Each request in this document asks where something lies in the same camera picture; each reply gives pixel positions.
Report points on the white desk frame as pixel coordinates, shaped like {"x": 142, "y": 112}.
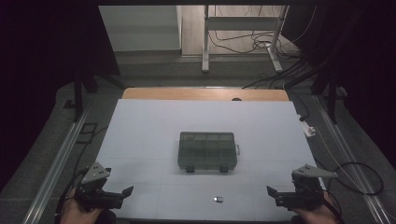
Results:
{"x": 239, "y": 23}

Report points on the black metal stand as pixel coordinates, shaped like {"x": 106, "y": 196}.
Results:
{"x": 78, "y": 96}
{"x": 331, "y": 93}

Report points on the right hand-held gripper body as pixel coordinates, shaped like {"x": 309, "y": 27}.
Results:
{"x": 306, "y": 194}

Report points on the clear compartment storage box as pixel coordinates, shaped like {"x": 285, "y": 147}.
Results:
{"x": 207, "y": 152}

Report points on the aluminium floor rail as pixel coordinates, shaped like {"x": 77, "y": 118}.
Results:
{"x": 56, "y": 168}
{"x": 351, "y": 168}

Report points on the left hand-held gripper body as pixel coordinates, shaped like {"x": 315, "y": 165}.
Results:
{"x": 93, "y": 194}

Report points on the small silver plug adapter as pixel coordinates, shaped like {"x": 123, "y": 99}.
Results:
{"x": 218, "y": 199}

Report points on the person's left hand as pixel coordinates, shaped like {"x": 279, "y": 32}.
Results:
{"x": 74, "y": 214}

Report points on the white table cover sheet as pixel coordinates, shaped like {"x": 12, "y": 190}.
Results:
{"x": 155, "y": 130}

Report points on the person's right hand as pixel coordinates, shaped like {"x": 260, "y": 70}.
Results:
{"x": 317, "y": 216}

